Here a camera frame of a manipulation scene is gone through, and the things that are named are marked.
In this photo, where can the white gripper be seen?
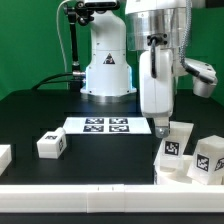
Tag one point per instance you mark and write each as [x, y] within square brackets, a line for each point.
[156, 94]

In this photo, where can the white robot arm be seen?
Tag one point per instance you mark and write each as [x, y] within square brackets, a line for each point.
[159, 30]

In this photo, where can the paper sheet with markers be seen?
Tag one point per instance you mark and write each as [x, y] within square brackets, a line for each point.
[106, 125]

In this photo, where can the white front fence bar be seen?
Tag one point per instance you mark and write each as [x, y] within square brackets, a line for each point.
[110, 198]

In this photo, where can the white fence bar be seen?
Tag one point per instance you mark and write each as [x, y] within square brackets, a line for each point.
[110, 198]
[5, 157]

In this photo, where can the white left fence bar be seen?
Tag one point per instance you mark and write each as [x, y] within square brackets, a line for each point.
[5, 157]

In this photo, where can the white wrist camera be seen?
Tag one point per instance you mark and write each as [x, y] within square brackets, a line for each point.
[205, 82]

